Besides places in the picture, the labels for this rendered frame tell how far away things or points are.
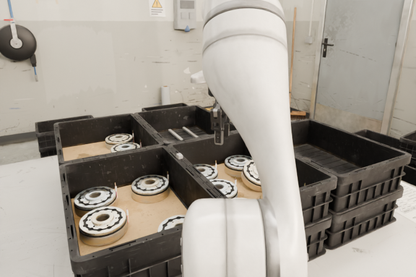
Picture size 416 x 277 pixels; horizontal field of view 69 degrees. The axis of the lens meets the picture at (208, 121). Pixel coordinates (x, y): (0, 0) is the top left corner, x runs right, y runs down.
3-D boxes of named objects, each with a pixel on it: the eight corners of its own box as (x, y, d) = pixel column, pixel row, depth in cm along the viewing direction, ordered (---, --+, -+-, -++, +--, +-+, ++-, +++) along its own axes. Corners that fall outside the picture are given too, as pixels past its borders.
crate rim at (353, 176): (412, 162, 87) (414, 154, 86) (340, 187, 74) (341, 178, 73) (309, 123, 121) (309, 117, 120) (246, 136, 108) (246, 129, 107)
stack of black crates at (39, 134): (98, 165, 257) (91, 114, 243) (105, 180, 232) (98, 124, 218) (44, 176, 238) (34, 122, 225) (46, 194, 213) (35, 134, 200)
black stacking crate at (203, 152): (333, 221, 77) (340, 180, 73) (234, 261, 64) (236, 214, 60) (245, 161, 110) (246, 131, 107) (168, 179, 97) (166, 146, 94)
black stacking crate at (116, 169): (233, 261, 64) (234, 214, 60) (81, 323, 51) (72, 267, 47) (166, 179, 97) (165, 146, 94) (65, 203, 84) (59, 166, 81)
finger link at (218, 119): (210, 107, 73) (213, 127, 76) (208, 111, 72) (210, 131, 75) (221, 107, 72) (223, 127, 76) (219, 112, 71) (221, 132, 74)
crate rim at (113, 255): (235, 222, 61) (235, 212, 60) (72, 277, 48) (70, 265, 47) (166, 151, 94) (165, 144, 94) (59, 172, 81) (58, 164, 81)
